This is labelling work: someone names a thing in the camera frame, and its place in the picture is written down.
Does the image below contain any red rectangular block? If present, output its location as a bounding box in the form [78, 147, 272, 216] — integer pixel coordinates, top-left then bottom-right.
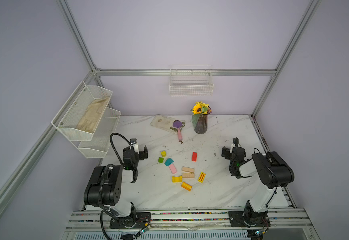
[192, 152, 198, 162]

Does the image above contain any yellow striped block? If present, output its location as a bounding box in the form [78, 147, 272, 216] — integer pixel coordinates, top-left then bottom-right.
[198, 172, 206, 183]

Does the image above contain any natural wood block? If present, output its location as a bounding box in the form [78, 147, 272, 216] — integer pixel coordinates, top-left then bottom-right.
[182, 172, 195, 179]
[182, 167, 195, 173]

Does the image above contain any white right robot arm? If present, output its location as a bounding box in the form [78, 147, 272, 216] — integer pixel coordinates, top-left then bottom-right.
[222, 145, 295, 227]

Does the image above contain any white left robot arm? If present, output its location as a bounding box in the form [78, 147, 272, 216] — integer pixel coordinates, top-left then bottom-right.
[83, 145, 148, 220]

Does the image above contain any teal wedge block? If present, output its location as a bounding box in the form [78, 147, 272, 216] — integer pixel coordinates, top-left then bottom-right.
[164, 158, 174, 167]

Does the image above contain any pink rectangular block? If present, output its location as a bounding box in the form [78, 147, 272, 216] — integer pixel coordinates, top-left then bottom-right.
[168, 164, 178, 175]

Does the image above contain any yellow arch block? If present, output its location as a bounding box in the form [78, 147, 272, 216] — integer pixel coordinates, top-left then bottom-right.
[172, 176, 183, 183]

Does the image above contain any orange cylinder block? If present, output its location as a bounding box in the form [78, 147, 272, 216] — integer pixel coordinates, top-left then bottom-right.
[181, 182, 193, 191]

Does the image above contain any purple glass vase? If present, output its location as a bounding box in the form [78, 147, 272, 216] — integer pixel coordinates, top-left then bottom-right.
[192, 114, 208, 135]

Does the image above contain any white mesh lower shelf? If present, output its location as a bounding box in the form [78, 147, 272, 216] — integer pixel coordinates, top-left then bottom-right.
[78, 108, 121, 159]

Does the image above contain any white mesh shelf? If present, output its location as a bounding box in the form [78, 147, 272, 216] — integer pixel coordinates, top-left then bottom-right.
[78, 108, 121, 159]
[51, 82, 112, 142]

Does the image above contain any yellow sunflower bouquet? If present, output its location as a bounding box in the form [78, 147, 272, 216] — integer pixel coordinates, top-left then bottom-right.
[192, 101, 212, 118]

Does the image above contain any white mesh upper shelf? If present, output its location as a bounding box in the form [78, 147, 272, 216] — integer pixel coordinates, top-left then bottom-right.
[51, 82, 112, 142]

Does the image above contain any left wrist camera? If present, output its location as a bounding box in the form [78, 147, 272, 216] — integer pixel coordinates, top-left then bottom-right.
[130, 139, 139, 153]

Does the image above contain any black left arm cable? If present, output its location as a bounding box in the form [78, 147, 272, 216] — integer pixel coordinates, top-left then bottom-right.
[109, 132, 132, 166]

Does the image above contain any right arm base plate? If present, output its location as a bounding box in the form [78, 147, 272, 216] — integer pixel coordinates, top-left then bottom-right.
[228, 211, 271, 228]

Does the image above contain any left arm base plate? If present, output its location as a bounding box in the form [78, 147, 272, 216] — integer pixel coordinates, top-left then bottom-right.
[108, 212, 151, 229]

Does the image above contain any white wire wall basket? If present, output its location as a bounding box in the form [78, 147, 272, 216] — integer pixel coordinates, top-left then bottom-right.
[169, 65, 214, 97]

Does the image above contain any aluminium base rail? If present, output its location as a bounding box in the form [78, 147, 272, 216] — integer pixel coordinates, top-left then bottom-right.
[62, 208, 320, 240]

